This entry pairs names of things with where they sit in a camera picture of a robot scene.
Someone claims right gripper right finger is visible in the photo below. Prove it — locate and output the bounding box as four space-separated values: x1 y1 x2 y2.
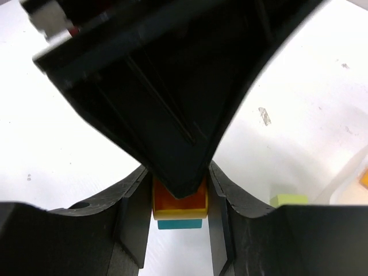
207 163 367 275

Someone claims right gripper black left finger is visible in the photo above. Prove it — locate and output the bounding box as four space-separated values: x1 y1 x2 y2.
1 166 150 275

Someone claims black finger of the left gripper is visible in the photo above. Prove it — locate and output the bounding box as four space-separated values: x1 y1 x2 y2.
34 1 319 198

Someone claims yellow green lego stack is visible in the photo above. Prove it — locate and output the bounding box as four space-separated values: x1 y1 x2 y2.
270 194 308 208

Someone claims orange green lego stack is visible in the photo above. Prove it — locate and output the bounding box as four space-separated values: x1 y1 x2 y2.
152 177 209 230

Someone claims orange lego brick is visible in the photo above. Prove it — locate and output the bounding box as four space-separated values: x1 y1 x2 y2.
358 168 368 189

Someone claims white divided container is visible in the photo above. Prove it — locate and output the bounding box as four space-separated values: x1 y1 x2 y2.
312 145 367 205

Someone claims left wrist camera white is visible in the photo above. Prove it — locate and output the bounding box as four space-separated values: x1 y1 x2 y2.
19 0 74 41

